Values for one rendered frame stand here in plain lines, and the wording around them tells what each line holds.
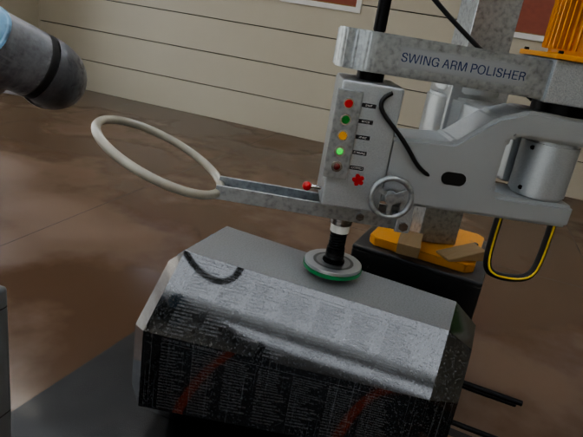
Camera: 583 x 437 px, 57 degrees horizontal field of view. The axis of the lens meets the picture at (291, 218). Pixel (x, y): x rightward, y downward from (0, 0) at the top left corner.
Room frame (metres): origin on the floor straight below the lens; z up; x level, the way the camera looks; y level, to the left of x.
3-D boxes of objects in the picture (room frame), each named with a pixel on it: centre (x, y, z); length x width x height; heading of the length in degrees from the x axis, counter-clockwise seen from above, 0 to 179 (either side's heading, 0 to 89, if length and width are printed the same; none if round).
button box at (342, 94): (1.72, -0.12, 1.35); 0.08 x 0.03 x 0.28; 94
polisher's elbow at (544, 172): (1.87, -0.84, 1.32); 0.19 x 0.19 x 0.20
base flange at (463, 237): (2.51, -0.69, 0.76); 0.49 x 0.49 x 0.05; 68
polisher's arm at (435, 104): (2.31, -0.73, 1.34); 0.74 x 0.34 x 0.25; 13
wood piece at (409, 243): (2.29, -0.55, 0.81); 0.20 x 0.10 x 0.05; 166
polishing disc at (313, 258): (1.83, -0.18, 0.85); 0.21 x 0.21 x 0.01
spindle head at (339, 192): (1.84, -0.26, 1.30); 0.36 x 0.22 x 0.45; 94
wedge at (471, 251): (2.29, -0.79, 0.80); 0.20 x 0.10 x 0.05; 114
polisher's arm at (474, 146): (1.84, -0.57, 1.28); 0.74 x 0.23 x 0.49; 94
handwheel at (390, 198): (1.72, -0.31, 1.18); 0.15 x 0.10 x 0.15; 94
